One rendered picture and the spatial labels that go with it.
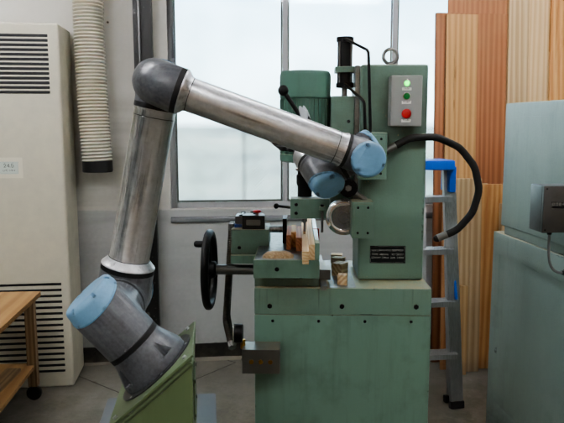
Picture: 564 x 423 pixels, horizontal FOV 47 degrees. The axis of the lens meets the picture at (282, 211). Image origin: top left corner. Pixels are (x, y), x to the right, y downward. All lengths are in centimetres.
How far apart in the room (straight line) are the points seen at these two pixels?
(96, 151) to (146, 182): 166
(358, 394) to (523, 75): 221
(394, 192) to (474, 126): 156
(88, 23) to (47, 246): 112
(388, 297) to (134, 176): 90
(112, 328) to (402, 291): 95
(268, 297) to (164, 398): 62
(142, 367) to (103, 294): 21
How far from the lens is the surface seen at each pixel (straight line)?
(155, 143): 176
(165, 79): 161
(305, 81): 219
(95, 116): 342
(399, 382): 225
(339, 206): 216
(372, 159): 163
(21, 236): 343
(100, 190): 363
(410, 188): 221
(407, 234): 223
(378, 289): 214
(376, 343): 219
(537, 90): 392
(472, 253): 360
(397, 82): 213
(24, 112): 338
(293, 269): 207
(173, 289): 368
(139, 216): 180
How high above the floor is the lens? 133
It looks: 8 degrees down
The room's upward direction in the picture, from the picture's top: straight up
